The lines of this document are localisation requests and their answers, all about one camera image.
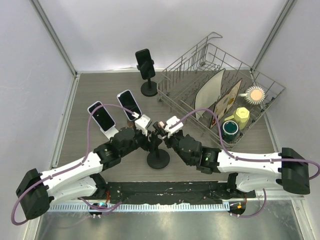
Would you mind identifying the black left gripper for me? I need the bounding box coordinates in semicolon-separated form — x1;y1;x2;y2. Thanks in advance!
120;126;162;158

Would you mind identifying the black round-base phone stand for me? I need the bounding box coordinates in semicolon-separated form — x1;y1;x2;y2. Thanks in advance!
146;130;170;170

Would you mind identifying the black clamp phone stand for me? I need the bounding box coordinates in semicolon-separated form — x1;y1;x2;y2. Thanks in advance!
136;59;159;97

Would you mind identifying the black phone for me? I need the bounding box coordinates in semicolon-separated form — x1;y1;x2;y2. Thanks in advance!
135;48;156;80

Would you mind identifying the phone with pink case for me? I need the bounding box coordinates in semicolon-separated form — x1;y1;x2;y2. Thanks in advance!
158;121;165;129

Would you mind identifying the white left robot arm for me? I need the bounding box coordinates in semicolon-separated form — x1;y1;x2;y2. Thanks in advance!
14;127;168;221

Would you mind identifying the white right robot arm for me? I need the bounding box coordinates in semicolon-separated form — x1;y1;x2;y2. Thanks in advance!
162;130;310;198

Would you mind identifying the wooden round phone stand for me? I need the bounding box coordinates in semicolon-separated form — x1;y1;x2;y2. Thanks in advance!
127;120;135;128

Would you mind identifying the white phone stand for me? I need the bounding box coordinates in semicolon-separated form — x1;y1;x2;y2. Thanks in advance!
100;126;119;140

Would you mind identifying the phone with lilac case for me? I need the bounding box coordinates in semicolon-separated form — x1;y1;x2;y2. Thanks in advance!
87;101;116;132

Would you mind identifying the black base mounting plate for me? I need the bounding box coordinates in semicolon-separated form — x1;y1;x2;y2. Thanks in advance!
84;181;256;205

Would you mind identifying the plain white square plate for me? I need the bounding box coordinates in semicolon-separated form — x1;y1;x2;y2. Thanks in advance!
194;68;226;110

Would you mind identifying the floral square plate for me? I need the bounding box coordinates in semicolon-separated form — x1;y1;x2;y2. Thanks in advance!
212;78;243;121

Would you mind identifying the teal green mug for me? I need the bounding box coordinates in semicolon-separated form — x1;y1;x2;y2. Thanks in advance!
220;120;240;143

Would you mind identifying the yellow mug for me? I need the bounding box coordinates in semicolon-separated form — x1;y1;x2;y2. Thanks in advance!
224;107;250;130

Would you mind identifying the striped white mug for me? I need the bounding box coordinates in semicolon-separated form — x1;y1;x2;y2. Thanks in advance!
238;86;266;105

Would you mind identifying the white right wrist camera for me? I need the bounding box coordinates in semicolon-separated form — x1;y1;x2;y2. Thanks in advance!
164;116;184;138

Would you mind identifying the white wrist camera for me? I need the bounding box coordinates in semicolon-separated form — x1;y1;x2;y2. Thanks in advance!
164;116;184;138
134;114;152;137

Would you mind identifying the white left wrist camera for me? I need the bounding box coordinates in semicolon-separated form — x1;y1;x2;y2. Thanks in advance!
134;114;152;137

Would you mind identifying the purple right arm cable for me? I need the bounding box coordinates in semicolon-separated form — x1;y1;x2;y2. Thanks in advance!
169;107;320;181

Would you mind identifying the grey wire dish rack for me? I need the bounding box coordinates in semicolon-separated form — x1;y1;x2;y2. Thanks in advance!
157;32;285;150

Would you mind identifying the white slotted cable duct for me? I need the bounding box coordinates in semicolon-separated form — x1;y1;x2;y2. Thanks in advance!
48;201;230;213

